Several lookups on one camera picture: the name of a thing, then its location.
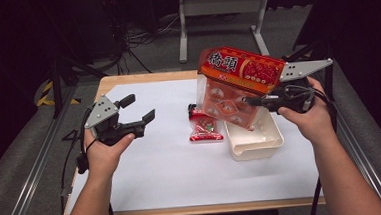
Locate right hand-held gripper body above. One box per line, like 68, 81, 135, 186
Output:
262, 58, 337, 116

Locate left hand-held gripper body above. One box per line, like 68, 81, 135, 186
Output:
83, 91, 148, 149

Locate orange snack packet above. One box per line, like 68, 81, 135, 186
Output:
194, 42, 291, 135

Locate white plastic box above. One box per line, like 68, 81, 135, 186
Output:
223, 106, 286, 163

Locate person's left hand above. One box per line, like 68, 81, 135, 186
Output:
83, 126, 139, 182

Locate person's right hand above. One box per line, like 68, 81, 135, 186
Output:
275, 75, 337, 148

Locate black tripod stand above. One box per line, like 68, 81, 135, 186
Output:
46, 52, 110, 120
284, 40, 338, 98

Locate white table sheet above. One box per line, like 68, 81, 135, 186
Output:
57, 71, 323, 215

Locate small red snack packet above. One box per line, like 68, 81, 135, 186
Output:
186, 102, 225, 143

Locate yellow and black floor tape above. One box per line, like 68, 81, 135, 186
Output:
35, 78, 81, 108

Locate white metal stand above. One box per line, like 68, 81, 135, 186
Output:
175, 0, 275, 64

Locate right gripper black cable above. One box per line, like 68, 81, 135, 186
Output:
300, 78, 345, 215

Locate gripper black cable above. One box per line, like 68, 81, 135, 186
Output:
53, 106, 101, 215
300, 78, 345, 215

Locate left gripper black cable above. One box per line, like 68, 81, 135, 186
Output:
53, 106, 101, 215

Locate floor cables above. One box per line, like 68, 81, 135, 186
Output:
106, 14, 184, 76

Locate aluminium rail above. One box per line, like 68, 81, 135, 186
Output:
0, 83, 86, 215
332, 109, 381, 215

